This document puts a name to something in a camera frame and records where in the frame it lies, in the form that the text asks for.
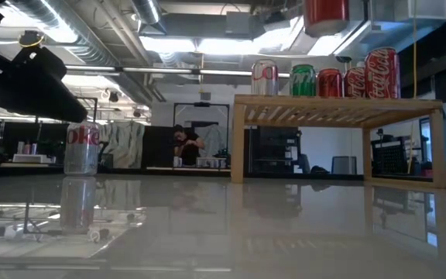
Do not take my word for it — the silver Diet Coke can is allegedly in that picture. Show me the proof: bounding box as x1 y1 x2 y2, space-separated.
63 121 101 177
251 58 280 97

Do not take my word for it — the green Sprite can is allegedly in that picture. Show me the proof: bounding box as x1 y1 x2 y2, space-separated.
289 64 317 98

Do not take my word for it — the red Coke Zero can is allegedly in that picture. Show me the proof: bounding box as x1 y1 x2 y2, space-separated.
317 67 345 98
303 0 350 38

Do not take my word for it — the red Star Wars Coca-Cola can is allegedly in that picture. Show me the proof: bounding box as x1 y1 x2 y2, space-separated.
364 46 401 99

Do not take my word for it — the silver duct elbow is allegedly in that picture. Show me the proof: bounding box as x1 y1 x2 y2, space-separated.
131 0 163 25

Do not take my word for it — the wooden slatted shelf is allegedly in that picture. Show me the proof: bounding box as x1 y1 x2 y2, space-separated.
230 94 446 190

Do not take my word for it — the white flat box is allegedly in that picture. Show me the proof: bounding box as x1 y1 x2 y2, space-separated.
12 153 57 164

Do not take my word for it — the white teal patterned cloth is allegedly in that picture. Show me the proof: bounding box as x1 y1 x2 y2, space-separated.
98 122 146 170

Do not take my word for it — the long ceiling light tube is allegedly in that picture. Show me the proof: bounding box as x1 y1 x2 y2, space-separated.
64 65 292 78

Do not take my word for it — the black partition panel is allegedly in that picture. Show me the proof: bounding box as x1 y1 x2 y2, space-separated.
142 126 176 168

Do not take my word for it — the person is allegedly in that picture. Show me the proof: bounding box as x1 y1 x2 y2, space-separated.
172 123 207 167

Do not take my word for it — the black equipment cabinet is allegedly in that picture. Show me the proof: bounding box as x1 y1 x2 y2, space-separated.
248 126 302 174

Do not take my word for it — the grey trash bin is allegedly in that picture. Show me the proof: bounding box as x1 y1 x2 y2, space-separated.
331 155 359 175

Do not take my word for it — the black perforated rack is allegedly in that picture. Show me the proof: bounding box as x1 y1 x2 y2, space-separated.
370 133 412 175

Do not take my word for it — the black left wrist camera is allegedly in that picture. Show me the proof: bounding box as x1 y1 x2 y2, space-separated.
12 29 68 81

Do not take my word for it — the long silver ventilation duct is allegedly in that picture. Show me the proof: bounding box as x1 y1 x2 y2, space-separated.
4 0 154 105

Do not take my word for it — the black gantry frame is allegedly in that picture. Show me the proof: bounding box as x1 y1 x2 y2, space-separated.
172 101 232 168

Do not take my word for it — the black aluminium table frame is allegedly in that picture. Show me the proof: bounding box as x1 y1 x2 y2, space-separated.
0 162 446 191

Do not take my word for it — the rectangular silver air duct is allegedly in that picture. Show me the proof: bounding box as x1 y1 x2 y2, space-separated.
333 0 446 61

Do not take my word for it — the yellow cable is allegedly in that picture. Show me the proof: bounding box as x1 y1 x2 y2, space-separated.
406 0 419 175

